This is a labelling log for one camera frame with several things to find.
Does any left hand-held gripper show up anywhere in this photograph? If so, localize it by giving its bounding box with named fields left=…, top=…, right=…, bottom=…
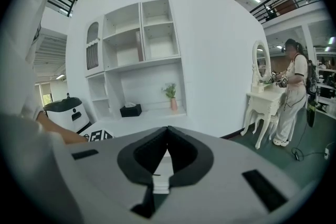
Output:
left=80, top=129, right=115, bottom=143

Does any white stool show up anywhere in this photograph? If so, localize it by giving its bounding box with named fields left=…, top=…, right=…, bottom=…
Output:
left=268, top=112, right=280, bottom=141

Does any white storage shelving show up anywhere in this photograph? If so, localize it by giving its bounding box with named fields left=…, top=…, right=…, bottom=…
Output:
left=313, top=46, right=336, bottom=113

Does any black floor cable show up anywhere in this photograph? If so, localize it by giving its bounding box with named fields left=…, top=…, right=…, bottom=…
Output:
left=291, top=123, right=329, bottom=162

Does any white and black machine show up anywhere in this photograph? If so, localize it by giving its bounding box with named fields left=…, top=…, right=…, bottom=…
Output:
left=43, top=92, right=91, bottom=135

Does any white vanity table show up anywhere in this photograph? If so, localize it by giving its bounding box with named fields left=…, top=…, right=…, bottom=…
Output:
left=239, top=83, right=287, bottom=150

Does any white oval mirror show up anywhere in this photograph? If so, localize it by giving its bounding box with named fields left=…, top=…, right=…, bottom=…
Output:
left=251, top=39, right=272, bottom=86

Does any person's white shirt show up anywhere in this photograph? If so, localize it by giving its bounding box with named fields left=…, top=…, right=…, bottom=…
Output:
left=0, top=0, right=87, bottom=224

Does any white shelf cabinet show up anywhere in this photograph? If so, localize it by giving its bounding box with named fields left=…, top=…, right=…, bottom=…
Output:
left=83, top=0, right=188, bottom=124

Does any person's left forearm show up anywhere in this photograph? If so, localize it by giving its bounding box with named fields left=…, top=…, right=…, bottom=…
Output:
left=36, top=111, right=89, bottom=144

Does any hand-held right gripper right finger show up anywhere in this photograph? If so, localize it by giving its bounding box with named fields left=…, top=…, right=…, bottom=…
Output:
left=167, top=125, right=214, bottom=187

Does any green plant in pink vase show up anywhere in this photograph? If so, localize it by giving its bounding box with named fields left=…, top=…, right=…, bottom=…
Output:
left=161, top=82, right=180, bottom=112

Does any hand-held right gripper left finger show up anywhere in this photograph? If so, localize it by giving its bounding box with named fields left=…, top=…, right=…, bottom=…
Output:
left=117, top=125, right=169, bottom=219

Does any black tissue box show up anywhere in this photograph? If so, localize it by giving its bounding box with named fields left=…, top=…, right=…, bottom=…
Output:
left=119, top=103, right=143, bottom=118

